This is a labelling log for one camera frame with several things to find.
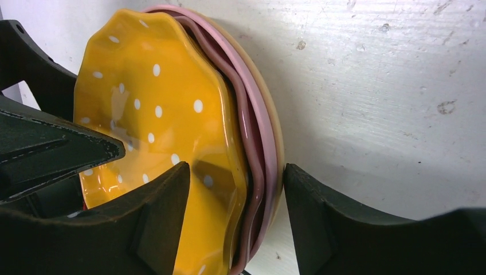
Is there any yellow polka dot plate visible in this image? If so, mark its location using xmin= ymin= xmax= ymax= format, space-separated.
xmin=74 ymin=9 xmax=248 ymax=274

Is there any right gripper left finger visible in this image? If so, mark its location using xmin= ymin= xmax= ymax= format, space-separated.
xmin=1 ymin=162 xmax=190 ymax=274

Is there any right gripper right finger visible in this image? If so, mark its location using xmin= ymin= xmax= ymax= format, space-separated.
xmin=283 ymin=164 xmax=485 ymax=274

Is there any maroon polka dot plate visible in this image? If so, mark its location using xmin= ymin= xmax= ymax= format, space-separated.
xmin=175 ymin=13 xmax=265 ymax=274

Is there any cream bottom plate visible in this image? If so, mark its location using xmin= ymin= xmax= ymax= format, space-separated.
xmin=195 ymin=12 xmax=285 ymax=225

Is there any pink plate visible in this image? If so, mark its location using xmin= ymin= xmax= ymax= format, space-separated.
xmin=145 ymin=5 xmax=277 ymax=260

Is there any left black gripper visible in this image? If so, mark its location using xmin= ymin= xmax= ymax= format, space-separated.
xmin=1 ymin=19 xmax=125 ymax=203

